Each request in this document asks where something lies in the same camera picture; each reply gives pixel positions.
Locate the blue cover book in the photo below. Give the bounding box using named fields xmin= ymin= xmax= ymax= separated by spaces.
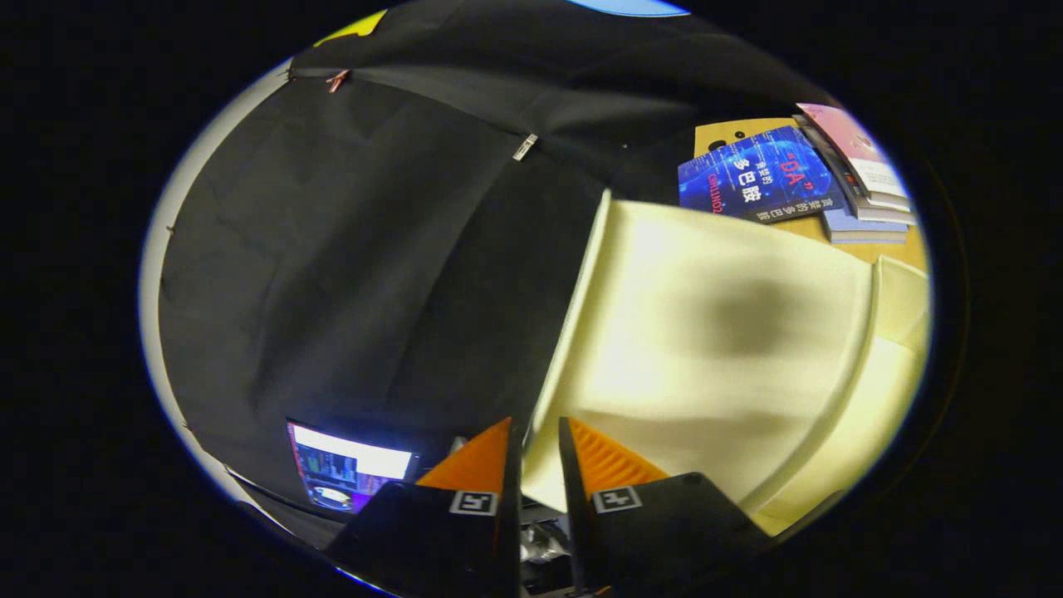
xmin=678 ymin=125 xmax=847 ymax=224

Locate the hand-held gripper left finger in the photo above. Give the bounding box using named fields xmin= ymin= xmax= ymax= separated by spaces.
xmin=326 ymin=417 xmax=523 ymax=598

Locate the pale blue book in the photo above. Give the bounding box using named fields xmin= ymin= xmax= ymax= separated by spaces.
xmin=822 ymin=208 xmax=911 ymax=245

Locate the pale green fabric storage box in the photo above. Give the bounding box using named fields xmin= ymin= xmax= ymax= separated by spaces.
xmin=521 ymin=189 xmax=932 ymax=537

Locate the lit computer monitor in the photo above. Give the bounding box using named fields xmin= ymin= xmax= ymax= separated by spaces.
xmin=286 ymin=420 xmax=417 ymax=514

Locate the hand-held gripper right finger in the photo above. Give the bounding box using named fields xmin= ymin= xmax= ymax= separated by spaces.
xmin=558 ymin=417 xmax=773 ymax=597

